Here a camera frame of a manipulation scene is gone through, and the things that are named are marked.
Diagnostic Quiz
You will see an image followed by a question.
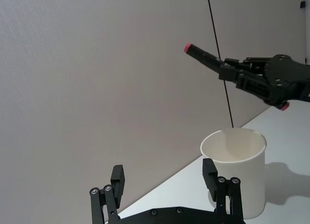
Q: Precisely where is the white paper cup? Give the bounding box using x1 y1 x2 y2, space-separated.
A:
200 128 267 220

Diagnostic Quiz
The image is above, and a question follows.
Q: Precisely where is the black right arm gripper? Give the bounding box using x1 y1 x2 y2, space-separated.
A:
218 53 310 106

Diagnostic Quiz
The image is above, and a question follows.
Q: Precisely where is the thin black cord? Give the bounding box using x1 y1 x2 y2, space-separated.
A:
206 0 234 129

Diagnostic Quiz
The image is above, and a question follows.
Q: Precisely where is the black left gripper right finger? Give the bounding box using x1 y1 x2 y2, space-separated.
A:
201 158 244 221

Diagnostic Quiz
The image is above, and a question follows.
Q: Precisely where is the black marker with red ends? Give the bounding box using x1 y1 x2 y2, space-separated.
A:
183 42 290 112

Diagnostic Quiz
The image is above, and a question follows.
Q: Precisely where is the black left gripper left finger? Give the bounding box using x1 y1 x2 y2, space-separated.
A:
89 164 127 224

